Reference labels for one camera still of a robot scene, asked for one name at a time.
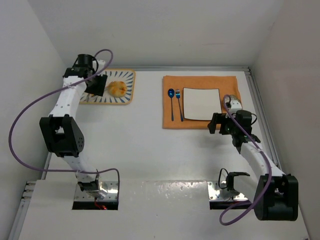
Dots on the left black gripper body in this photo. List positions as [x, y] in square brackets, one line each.
[97, 85]

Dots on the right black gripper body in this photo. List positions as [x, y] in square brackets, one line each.
[217, 124]

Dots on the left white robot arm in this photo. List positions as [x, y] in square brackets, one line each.
[60, 131]

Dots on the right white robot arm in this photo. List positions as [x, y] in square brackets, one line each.
[273, 195]

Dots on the round golden bread roll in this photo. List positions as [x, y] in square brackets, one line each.
[117, 89]

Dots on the white square plate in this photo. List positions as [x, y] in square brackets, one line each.
[201, 104]

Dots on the blue patterned rectangular tray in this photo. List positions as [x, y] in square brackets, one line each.
[127, 76]

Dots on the small floral sauce dish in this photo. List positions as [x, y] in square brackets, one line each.
[233, 97]

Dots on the orange cloth placemat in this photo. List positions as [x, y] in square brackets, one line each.
[227, 85]

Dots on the blue metal fork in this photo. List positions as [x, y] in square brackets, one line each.
[178, 96]

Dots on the blue metal spoon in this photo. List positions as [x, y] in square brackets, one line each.
[171, 94]

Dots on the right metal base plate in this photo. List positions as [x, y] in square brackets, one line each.
[216, 194]

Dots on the metal base plate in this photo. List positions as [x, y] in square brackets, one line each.
[216, 194]
[103, 191]

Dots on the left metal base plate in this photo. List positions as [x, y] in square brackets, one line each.
[103, 191]

